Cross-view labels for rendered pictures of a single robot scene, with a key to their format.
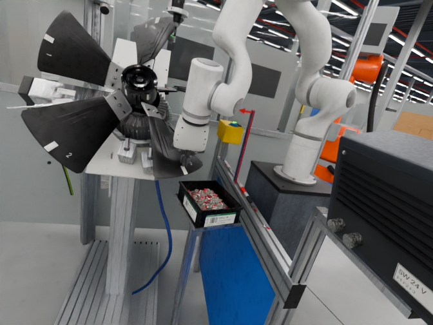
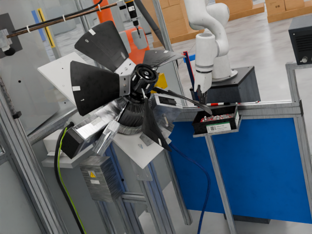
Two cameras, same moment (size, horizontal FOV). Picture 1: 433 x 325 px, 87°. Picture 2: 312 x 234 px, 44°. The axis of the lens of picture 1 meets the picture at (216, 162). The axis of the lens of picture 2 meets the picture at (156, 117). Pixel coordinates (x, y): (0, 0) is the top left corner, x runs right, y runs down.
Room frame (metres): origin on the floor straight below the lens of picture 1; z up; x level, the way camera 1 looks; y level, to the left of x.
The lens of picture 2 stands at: (-0.57, 1.33, 1.60)
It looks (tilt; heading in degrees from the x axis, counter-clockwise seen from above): 19 degrees down; 324
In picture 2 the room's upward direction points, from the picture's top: 17 degrees counter-clockwise
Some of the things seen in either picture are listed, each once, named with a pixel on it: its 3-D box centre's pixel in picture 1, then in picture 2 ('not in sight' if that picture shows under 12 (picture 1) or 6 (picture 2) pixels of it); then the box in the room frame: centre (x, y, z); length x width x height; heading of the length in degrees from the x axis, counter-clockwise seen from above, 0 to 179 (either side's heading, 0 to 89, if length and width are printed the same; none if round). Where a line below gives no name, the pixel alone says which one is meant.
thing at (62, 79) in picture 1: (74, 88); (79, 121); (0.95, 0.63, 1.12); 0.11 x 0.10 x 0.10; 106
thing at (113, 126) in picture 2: (63, 105); (113, 127); (0.79, 0.57, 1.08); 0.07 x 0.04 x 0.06; 116
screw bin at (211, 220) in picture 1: (207, 201); (216, 120); (0.77, 0.00, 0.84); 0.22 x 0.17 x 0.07; 32
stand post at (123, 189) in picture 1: (120, 235); (160, 216); (0.94, 0.39, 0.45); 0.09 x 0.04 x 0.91; 106
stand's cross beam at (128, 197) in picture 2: not in sight; (137, 198); (1.05, 0.42, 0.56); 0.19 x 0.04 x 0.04; 16
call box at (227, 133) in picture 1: (229, 132); (151, 84); (1.26, -0.03, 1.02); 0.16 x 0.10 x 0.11; 16
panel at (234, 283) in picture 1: (222, 269); (232, 169); (0.88, -0.14, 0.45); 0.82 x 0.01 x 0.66; 16
